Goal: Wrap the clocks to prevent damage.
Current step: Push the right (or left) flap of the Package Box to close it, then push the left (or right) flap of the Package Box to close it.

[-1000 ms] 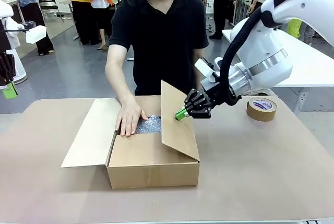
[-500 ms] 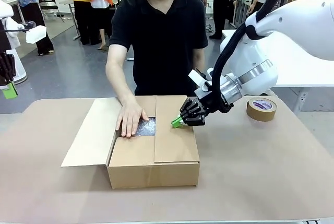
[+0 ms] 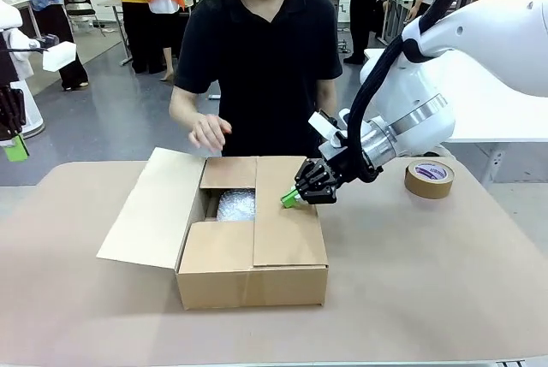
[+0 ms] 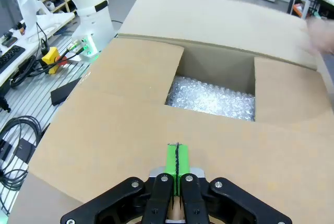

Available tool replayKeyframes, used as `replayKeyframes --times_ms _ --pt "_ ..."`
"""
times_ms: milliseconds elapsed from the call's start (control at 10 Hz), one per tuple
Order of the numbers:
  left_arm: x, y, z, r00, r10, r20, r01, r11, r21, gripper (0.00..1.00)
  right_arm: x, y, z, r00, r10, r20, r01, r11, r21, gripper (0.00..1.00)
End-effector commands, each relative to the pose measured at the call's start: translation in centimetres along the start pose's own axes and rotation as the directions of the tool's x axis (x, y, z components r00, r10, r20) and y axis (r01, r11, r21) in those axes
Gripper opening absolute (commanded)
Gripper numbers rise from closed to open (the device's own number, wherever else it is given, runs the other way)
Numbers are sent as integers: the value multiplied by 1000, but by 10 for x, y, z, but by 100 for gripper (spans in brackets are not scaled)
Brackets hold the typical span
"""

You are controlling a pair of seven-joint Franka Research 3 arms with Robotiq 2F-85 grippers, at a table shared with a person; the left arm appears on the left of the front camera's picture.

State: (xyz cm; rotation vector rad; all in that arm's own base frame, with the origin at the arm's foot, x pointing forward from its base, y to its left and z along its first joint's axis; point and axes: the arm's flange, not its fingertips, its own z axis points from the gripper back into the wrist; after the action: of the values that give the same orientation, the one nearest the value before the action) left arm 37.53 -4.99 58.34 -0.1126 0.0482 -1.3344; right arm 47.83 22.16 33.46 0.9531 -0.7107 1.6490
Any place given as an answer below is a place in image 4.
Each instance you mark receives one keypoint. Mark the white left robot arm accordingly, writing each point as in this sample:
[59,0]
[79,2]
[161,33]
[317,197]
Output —
[83,4]

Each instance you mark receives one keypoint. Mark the yellow emergency stop button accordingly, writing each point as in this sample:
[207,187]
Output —
[52,58]

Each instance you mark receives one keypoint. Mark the person's right hand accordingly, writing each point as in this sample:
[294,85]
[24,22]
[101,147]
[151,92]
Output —
[319,36]

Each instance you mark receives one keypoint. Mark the brown cardboard box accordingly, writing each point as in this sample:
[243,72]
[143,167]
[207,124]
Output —
[117,119]

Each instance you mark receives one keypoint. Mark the small black device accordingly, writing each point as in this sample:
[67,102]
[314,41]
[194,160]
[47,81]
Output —
[9,41]

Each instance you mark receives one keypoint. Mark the green right gripper left finger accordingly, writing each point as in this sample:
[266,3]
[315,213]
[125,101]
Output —
[156,195]

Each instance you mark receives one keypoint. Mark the clear bubble wrap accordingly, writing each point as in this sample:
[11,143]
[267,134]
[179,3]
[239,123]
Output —
[211,98]

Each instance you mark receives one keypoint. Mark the black wedge block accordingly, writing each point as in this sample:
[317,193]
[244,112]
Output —
[64,93]

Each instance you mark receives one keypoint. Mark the small black box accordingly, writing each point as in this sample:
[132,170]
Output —
[24,149]

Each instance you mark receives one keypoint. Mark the black keyboard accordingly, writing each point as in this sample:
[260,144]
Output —
[9,58]

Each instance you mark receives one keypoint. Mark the green right gripper right finger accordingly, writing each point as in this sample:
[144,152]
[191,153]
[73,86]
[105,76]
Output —
[193,198]

